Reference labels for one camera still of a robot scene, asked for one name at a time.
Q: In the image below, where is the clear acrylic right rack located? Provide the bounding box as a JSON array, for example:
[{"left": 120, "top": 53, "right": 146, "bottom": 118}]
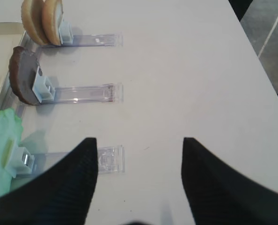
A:
[{"left": 0, "top": 32, "right": 123, "bottom": 177}]

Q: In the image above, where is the white pusher block lettuce lane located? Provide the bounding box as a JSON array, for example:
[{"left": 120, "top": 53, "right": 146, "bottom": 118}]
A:
[{"left": 5, "top": 139, "right": 35, "bottom": 178}]

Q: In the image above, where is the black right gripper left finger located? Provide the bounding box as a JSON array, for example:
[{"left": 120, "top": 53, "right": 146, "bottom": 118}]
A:
[{"left": 0, "top": 138, "right": 98, "bottom": 225}]

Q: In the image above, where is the bun slice near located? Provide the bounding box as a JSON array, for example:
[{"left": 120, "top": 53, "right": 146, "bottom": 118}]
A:
[{"left": 42, "top": 0, "right": 63, "bottom": 45}]

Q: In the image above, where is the bun slice far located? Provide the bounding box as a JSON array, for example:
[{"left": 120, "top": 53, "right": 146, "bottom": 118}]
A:
[{"left": 21, "top": 0, "right": 50, "bottom": 45}]

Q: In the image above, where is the upright green lettuce leaf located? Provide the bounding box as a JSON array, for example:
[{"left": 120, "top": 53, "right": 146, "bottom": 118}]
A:
[{"left": 0, "top": 108, "right": 23, "bottom": 196}]

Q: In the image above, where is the white pusher block bun lane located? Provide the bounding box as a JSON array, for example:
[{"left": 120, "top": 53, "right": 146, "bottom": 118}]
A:
[{"left": 59, "top": 21, "right": 73, "bottom": 45}]

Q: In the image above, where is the bun slice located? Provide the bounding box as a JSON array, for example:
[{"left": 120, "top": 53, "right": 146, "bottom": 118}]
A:
[
  {"left": 42, "top": 0, "right": 63, "bottom": 45},
  {"left": 21, "top": 0, "right": 50, "bottom": 45}
]

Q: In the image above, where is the upright brown meat patty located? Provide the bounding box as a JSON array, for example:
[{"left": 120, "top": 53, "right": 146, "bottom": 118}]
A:
[{"left": 8, "top": 46, "right": 43, "bottom": 105}]

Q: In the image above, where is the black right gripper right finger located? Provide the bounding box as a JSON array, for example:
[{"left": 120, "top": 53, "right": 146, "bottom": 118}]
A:
[{"left": 181, "top": 137, "right": 278, "bottom": 225}]

